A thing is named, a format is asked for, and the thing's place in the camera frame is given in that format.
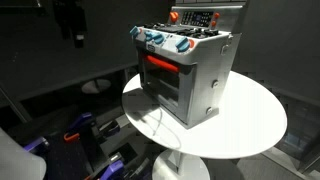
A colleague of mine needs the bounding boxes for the purple clamp lower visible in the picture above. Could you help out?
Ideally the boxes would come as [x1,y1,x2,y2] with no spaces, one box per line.
[84,152,124,180]

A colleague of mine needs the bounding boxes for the round white table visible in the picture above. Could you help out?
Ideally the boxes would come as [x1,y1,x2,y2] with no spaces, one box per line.
[122,72,287,159]

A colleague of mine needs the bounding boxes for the purple clamp with orange handle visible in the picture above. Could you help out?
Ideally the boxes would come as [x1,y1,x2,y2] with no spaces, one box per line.
[63,112,93,143]

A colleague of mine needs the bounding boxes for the white object bottom left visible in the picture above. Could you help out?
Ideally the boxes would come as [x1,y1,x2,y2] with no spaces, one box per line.
[0,128,47,180]

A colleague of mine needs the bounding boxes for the blue knob middle left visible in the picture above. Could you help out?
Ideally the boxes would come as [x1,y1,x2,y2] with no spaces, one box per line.
[145,31,153,41]

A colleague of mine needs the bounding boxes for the top right orange button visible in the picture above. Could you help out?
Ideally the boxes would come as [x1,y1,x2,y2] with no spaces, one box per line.
[214,13,220,19]

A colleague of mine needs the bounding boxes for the blue knob far left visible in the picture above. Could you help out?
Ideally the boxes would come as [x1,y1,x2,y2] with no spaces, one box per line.
[130,26,140,36]

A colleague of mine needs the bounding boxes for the blue knob middle right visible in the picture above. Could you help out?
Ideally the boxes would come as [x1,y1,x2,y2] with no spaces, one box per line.
[153,33,164,44]

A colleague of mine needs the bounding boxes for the large orange left button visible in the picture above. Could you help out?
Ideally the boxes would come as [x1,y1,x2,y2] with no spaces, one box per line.
[169,11,179,23]

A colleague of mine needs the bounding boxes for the grey toy cooker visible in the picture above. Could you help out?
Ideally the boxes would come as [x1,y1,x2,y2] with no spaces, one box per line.
[131,5,247,129]

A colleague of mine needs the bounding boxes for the white table base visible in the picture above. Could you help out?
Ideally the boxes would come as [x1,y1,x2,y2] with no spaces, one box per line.
[152,149,210,180]

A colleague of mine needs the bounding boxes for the blue knob far right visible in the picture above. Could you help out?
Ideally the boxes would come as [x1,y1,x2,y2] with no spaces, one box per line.
[176,37,190,52]

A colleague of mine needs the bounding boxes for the grey round stool base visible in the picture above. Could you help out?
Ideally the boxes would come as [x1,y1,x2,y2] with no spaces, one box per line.
[81,79,111,94]

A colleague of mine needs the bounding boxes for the blue knob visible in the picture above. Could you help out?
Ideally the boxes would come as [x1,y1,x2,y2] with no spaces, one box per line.
[145,31,153,41]
[153,33,164,44]
[176,37,190,52]
[130,26,140,36]

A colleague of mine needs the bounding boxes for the orange oven door handle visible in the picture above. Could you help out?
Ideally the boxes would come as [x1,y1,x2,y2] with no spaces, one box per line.
[146,55,179,73]

